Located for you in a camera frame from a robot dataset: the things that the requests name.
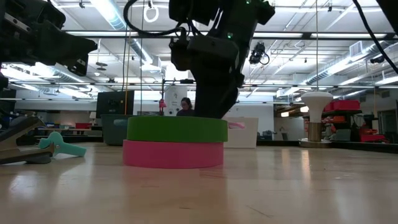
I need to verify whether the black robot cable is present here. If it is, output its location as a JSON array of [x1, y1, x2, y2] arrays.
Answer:
[[123, 0, 187, 37], [353, 0, 398, 75]]

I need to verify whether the black monitor panel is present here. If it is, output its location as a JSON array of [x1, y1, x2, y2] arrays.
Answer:
[[96, 90, 135, 119]]

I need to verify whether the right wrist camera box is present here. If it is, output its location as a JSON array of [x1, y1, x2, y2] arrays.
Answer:
[[169, 34, 241, 73]]

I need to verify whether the teal plastic bin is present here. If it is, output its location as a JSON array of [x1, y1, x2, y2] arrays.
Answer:
[[101, 114, 134, 146]]

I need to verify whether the green tape roll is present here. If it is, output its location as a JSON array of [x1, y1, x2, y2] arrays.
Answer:
[[126, 116, 229, 143]]

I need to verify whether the white mushroom lamp metal base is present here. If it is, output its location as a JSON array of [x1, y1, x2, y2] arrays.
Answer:
[[298, 91, 334, 149]]

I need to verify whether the red storage bin rack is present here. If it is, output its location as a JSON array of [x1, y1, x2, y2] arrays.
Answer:
[[323, 99, 389, 144]]

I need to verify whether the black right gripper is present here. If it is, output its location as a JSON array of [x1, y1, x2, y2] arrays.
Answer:
[[169, 0, 276, 120]]

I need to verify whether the black staple remover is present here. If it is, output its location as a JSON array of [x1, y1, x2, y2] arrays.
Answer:
[[0, 116, 55, 166]]

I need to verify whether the white plastic bin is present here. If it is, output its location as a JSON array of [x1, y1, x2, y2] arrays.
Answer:
[[223, 116, 259, 149]]

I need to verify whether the black camera with cable loop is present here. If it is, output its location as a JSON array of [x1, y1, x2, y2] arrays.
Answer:
[[248, 42, 270, 65]]

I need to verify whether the black stand frame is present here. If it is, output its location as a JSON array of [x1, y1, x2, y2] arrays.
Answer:
[[161, 79, 200, 118]]

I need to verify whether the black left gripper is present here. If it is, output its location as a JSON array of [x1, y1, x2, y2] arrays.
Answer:
[[0, 0, 98, 77]]

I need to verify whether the teal staple remover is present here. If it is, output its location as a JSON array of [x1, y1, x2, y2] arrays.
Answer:
[[37, 131, 87, 158]]

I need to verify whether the black aluminium table frame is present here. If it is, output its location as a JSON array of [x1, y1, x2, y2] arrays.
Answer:
[[0, 133, 398, 155]]

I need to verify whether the pink tape roll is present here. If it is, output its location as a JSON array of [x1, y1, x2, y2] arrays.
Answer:
[[123, 139, 224, 169]]

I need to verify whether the white hanging ring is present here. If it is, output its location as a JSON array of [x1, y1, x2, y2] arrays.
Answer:
[[143, 5, 159, 23]]

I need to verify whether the black overhead crossbar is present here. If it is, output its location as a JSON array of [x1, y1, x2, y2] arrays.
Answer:
[[62, 30, 398, 40]]

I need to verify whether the person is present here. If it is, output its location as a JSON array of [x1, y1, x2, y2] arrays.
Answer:
[[176, 97, 196, 118]]

